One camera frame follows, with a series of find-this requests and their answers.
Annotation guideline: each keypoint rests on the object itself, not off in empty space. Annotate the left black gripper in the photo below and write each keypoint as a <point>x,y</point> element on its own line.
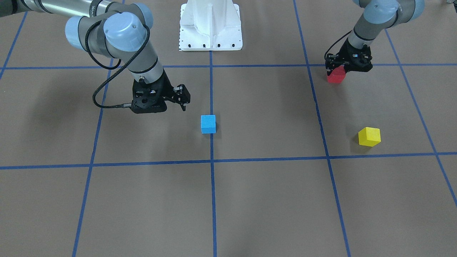
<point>345,54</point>

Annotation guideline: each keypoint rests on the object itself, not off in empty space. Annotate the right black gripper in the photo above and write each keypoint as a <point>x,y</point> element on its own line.
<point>168,89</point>

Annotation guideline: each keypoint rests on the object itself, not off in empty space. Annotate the red block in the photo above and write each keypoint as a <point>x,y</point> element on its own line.
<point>337,75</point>

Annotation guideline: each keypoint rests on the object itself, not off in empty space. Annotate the blue block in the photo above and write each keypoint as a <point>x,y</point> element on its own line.
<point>208,124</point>

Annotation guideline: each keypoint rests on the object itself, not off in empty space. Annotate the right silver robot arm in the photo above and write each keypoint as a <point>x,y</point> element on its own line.
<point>117,37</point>

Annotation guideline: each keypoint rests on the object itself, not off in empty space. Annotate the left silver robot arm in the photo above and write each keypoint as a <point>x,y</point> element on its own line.
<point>379,15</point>

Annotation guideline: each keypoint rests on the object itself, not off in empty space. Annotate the yellow block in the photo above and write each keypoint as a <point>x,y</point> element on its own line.
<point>369,136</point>

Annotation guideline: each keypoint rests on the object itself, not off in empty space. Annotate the brown paper table cover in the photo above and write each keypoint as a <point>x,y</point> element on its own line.
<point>284,174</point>

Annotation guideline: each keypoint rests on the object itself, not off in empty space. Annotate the white pedestal column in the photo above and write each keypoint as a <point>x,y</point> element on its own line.
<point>210,25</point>

